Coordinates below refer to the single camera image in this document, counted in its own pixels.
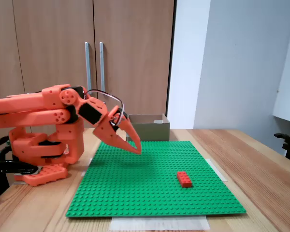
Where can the open cardboard box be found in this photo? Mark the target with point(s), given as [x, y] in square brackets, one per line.
[152, 131]

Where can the green lego baseplate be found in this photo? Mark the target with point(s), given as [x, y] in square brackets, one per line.
[147, 174]

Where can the red lego block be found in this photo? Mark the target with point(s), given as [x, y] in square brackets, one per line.
[184, 179]

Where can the masking tape strip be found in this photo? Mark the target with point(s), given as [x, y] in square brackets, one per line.
[218, 170]
[90, 162]
[159, 223]

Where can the black table clamp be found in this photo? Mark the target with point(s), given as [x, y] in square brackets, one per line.
[4, 166]

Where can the wooden cabinet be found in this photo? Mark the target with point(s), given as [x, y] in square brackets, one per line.
[50, 21]

